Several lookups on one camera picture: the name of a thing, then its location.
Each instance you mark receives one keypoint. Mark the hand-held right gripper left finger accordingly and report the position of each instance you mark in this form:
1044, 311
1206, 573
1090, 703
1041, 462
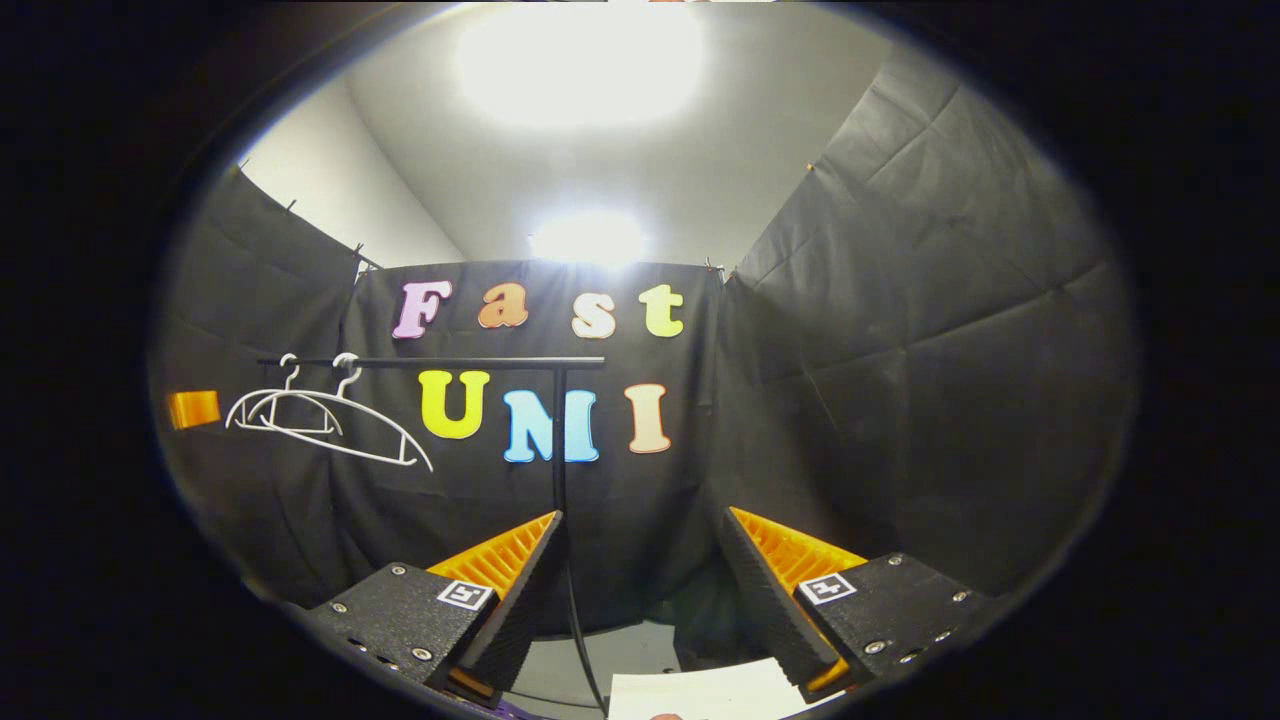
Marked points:
520, 590

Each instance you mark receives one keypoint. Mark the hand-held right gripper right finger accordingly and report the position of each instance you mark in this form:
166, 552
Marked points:
755, 590

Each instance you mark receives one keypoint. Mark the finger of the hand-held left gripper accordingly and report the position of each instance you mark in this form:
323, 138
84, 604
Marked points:
193, 409

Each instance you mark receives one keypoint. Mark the purple ribbed shirt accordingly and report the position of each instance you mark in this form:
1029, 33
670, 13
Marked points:
530, 712

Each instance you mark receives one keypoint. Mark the white plastic hanger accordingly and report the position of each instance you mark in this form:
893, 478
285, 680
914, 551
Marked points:
345, 394
290, 394

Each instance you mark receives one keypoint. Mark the black metal clothes rack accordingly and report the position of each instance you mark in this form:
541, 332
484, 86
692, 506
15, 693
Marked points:
560, 450

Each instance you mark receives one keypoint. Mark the black backdrop cloth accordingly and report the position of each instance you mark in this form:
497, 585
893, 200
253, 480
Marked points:
900, 400

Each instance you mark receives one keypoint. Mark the large ceiling light panel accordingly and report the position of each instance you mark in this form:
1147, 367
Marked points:
580, 65

